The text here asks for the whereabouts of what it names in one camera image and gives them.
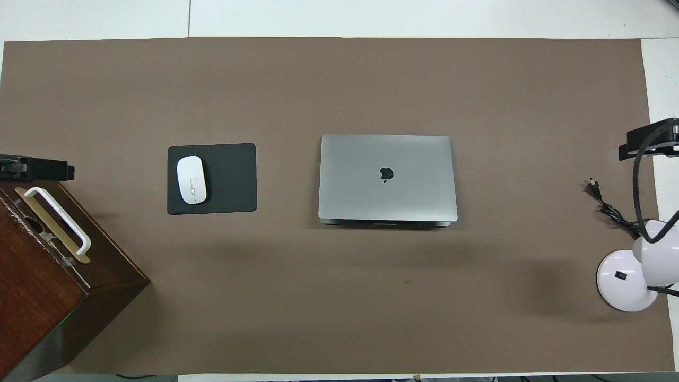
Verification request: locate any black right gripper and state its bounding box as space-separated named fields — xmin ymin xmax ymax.
xmin=619 ymin=117 xmax=679 ymax=161

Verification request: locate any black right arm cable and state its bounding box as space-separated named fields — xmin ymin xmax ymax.
xmin=633 ymin=123 xmax=679 ymax=245

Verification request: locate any white box handle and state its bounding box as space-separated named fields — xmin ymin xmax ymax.
xmin=24 ymin=187 xmax=92 ymax=256

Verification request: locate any brass handle backplate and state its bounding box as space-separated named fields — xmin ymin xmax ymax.
xmin=14 ymin=187 xmax=91 ymax=264

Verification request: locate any white computer mouse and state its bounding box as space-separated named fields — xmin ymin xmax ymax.
xmin=177 ymin=155 xmax=207 ymax=205

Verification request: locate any white desk lamp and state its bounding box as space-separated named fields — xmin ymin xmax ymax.
xmin=596 ymin=219 xmax=679 ymax=312

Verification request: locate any black lamp power cord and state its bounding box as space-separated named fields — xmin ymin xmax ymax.
xmin=588 ymin=179 xmax=643 ymax=235

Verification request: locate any dark brown wooden box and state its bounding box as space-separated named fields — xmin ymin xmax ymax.
xmin=0 ymin=180 xmax=151 ymax=382

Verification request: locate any grey aluminium laptop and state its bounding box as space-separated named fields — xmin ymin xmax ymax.
xmin=318 ymin=134 xmax=458 ymax=228

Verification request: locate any black mouse pad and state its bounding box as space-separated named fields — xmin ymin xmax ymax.
xmin=167 ymin=143 xmax=258 ymax=215

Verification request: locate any brown table mat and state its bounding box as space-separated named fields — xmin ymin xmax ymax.
xmin=0 ymin=37 xmax=674 ymax=375

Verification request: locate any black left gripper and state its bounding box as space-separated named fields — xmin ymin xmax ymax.
xmin=0 ymin=154 xmax=75 ymax=182

